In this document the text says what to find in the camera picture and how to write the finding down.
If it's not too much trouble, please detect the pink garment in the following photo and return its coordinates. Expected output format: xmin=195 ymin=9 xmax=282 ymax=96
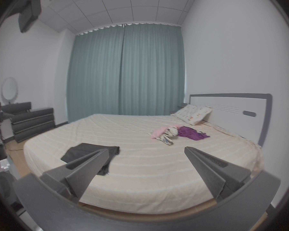
xmin=150 ymin=124 xmax=181 ymax=139

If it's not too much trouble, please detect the grey bedside table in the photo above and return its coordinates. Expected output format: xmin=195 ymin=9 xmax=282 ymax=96
xmin=171 ymin=103 xmax=188 ymax=115

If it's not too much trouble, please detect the purple garment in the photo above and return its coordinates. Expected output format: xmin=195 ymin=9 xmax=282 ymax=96
xmin=177 ymin=126 xmax=210 ymax=141

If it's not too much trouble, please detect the blue-green curtain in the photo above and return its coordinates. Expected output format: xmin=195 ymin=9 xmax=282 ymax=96
xmin=67 ymin=28 xmax=125 ymax=123
xmin=118 ymin=23 xmax=185 ymax=116

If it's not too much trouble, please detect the black T-shirt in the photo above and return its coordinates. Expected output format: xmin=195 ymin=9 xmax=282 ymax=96
xmin=61 ymin=143 xmax=120 ymax=176

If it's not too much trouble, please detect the white printed pillow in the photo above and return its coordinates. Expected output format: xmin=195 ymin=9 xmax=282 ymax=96
xmin=171 ymin=104 xmax=212 ymax=126

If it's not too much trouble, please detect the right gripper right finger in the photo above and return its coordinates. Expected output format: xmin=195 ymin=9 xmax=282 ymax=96
xmin=184 ymin=146 xmax=252 ymax=203

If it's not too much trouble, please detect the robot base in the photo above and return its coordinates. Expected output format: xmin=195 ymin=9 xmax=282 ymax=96
xmin=0 ymin=127 xmax=27 ymax=217

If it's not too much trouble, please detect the bed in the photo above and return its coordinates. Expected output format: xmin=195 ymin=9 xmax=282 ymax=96
xmin=23 ymin=93 xmax=272 ymax=214

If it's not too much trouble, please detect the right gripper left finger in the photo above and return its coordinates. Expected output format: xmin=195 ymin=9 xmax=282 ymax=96
xmin=40 ymin=148 xmax=109 ymax=203

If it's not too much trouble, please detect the round white mirror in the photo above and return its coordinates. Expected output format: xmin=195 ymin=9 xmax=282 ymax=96
xmin=2 ymin=77 xmax=19 ymax=104

